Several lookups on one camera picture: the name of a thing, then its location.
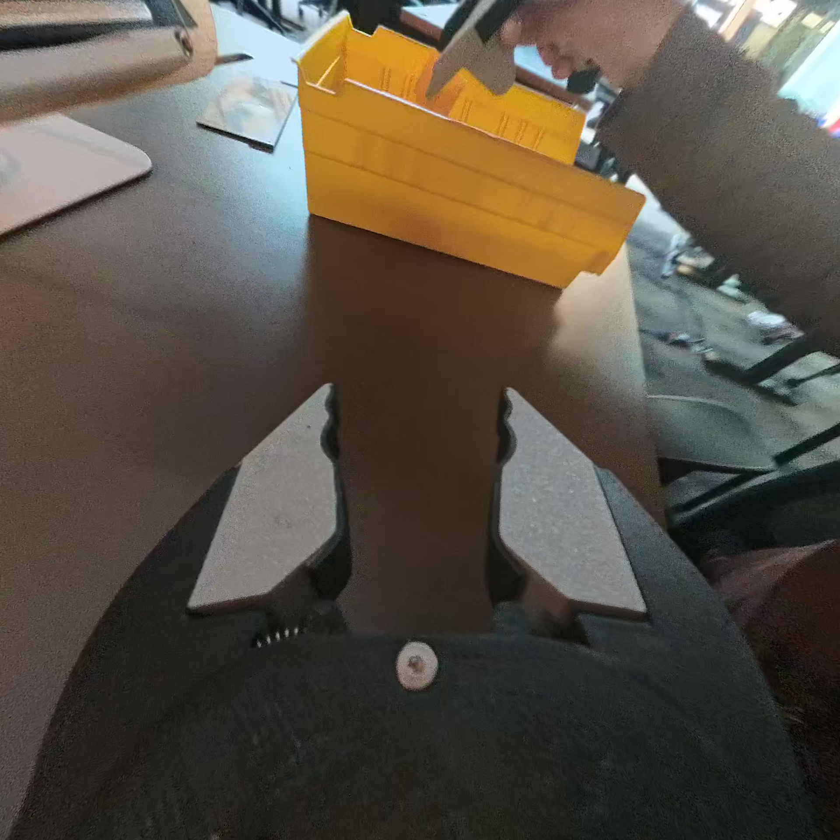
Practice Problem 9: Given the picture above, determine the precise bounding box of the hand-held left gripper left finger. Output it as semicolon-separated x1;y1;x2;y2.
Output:
187;384;353;614

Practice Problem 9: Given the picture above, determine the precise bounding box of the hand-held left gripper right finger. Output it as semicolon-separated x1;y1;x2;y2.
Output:
487;387;649;621

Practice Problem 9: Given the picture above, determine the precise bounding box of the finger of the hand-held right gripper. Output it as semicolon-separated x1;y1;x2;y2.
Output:
425;0;492;101
471;20;521;97

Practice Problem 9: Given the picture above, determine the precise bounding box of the yellow plastic bin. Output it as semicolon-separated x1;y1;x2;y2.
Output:
295;12;647;290

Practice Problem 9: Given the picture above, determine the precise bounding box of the person's right hand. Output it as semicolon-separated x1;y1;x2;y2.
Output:
500;0;665;85

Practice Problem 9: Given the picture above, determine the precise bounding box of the black office chair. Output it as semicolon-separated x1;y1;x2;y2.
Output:
646;338;840;546

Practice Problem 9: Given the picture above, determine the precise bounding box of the flat grey plate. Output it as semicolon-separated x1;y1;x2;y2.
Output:
197;74;299;153

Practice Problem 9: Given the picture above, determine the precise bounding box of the person's leg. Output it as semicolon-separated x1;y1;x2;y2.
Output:
696;539;840;815

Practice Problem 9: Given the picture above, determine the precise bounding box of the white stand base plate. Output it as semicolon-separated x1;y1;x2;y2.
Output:
0;112;153;237

